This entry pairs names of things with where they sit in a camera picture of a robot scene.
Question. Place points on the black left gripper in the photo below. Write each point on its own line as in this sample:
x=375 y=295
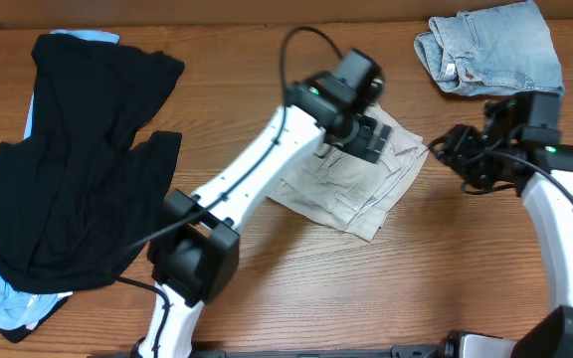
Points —
x=373 y=140

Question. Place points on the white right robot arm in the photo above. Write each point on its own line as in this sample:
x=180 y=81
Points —
x=520 y=148

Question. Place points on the light blue denim shorts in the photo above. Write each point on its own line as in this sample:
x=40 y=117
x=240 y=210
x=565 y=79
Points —
x=496 y=51

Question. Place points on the black garment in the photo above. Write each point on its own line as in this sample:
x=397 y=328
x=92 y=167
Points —
x=79 y=194

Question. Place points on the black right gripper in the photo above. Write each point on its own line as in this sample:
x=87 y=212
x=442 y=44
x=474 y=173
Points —
x=459 y=150

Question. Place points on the beige shorts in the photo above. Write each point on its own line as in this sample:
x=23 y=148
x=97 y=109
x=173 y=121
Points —
x=351 y=195

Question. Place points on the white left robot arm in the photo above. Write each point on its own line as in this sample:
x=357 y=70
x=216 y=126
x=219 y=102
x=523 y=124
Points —
x=195 y=252

